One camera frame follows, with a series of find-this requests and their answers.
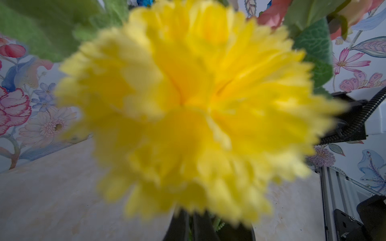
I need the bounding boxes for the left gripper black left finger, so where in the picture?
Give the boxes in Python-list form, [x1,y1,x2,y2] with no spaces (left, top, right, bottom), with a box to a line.
[163,210,190,241]

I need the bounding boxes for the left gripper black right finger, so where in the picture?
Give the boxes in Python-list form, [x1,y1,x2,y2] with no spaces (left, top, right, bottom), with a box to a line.
[192,212,221,241]

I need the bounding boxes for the yellow carnation flower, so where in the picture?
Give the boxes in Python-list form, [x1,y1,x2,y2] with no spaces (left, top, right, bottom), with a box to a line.
[55,1,348,225]

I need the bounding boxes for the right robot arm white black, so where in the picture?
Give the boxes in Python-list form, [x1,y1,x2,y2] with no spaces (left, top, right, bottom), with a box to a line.
[320,87,386,145]

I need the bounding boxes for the large sunflower in grey vase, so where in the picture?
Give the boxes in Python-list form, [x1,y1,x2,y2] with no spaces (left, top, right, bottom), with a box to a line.
[283,1,345,92]

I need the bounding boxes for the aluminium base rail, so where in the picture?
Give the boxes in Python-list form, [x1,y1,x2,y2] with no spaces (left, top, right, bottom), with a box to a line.
[316,167,386,241]

